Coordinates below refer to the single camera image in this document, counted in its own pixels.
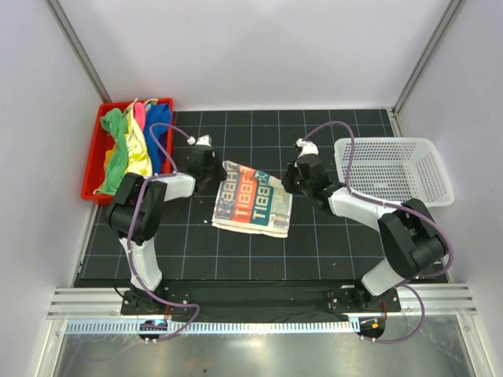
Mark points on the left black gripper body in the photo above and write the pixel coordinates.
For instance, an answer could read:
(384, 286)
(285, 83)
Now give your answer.
(214, 173)

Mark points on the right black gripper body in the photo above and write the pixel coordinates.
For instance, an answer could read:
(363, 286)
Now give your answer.
(302, 186)

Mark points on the rabbit print towel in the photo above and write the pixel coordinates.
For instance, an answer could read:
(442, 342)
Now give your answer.
(252, 201)

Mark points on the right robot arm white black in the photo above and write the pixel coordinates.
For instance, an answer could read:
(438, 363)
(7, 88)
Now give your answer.
(411, 240)

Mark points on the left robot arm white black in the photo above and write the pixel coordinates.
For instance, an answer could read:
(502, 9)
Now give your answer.
(135, 213)

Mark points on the black grid mat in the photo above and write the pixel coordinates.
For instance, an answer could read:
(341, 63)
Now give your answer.
(319, 246)

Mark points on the yellow towel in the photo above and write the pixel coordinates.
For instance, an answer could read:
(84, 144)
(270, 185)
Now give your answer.
(130, 153)

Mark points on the blue towel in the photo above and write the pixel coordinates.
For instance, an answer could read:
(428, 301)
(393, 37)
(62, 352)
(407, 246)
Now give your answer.
(157, 117)

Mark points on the white perforated plastic basket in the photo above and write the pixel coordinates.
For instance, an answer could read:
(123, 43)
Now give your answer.
(395, 169)

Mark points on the green towel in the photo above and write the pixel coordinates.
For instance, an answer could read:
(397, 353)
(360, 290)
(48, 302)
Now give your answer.
(115, 124)

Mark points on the red plastic bin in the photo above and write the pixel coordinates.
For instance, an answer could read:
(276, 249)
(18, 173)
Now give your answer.
(103, 142)

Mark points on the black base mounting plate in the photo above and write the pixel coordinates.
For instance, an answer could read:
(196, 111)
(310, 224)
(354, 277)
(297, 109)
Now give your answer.
(260, 301)

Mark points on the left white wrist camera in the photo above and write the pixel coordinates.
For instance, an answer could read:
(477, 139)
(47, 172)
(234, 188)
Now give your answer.
(204, 140)

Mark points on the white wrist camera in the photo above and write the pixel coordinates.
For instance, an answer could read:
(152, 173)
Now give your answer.
(305, 147)
(204, 140)

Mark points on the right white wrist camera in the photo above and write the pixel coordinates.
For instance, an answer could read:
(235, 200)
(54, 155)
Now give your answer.
(305, 147)

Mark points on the slotted white cable duct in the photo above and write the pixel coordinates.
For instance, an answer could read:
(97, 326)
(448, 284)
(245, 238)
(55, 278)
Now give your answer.
(158, 327)

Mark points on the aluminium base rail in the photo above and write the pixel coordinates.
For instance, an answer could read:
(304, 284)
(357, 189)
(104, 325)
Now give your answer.
(438, 299)

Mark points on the left aluminium frame post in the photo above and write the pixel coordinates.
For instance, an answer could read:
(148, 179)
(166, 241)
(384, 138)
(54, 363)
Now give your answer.
(78, 48)

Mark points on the aluminium frame post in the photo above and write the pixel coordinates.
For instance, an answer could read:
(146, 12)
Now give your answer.
(445, 22)
(78, 48)

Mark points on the right aluminium frame post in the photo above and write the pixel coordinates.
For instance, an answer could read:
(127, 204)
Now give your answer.
(445, 22)

